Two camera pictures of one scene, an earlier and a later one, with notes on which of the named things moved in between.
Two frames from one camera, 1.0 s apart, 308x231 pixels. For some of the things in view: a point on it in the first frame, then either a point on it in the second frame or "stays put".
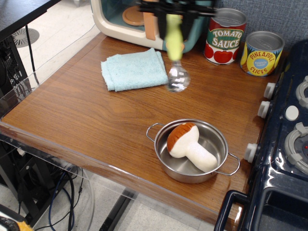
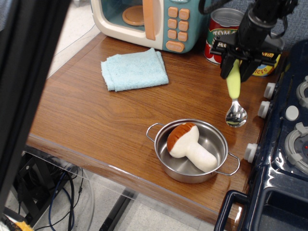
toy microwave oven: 123,21 stays put
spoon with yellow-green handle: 178,79 to 236,116
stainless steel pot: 192,151 stays put
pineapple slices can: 261,52 stays put
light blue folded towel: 129,70 stays put
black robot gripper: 207,7 to 250,42
